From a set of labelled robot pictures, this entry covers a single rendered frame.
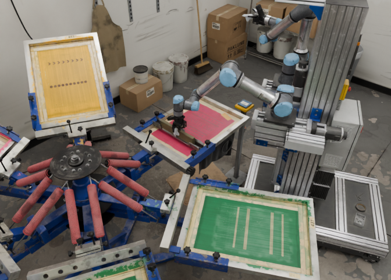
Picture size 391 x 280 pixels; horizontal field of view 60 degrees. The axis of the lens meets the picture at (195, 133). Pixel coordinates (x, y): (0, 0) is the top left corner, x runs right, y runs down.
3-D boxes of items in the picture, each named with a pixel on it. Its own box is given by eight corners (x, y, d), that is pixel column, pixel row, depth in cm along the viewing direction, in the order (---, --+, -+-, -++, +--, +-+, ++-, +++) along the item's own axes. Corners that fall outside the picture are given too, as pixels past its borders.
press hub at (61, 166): (113, 245, 302) (83, 127, 218) (142, 273, 282) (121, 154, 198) (75, 276, 280) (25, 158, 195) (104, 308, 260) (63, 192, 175)
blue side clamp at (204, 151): (210, 146, 266) (210, 140, 261) (215, 149, 263) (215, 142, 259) (184, 166, 248) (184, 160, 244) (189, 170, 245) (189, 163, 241)
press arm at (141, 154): (149, 150, 254) (148, 145, 251) (155, 153, 251) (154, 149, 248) (131, 162, 244) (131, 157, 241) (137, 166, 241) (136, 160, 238)
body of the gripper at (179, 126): (180, 131, 257) (180, 119, 249) (171, 127, 261) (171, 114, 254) (187, 127, 261) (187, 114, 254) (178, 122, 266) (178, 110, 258)
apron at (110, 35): (124, 64, 458) (113, -18, 393) (128, 66, 455) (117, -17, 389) (91, 78, 427) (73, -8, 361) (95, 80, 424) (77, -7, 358)
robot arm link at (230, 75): (297, 97, 229) (227, 57, 224) (296, 109, 217) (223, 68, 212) (286, 109, 237) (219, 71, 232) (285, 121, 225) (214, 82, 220)
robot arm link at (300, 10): (308, 15, 239) (262, 48, 279) (315, 11, 246) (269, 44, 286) (299, 1, 239) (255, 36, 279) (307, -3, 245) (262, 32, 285)
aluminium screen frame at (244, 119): (198, 96, 321) (198, 92, 319) (249, 120, 291) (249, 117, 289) (135, 134, 275) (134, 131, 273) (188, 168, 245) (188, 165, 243)
